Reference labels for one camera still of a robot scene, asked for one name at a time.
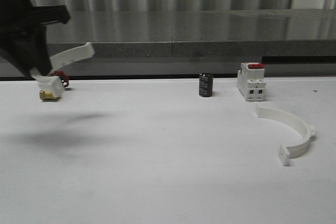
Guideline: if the black cylindrical capacitor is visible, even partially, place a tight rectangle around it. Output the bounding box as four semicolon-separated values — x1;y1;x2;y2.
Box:
198;73;213;98

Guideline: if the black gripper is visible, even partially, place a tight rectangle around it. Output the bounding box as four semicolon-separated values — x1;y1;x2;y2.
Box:
1;0;70;77

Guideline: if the white half pipe clamp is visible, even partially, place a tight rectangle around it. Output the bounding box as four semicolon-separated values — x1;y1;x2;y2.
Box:
255;105;317;166
30;42;94;87

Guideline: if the white circuit breaker red switch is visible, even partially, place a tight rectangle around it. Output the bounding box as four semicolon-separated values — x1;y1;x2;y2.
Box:
237;62;266;102

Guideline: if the grey stone ledge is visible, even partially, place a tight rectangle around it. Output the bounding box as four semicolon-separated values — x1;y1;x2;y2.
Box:
47;9;335;63

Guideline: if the brass valve red handwheel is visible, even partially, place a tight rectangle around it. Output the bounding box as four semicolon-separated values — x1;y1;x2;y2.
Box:
39;71;69;101

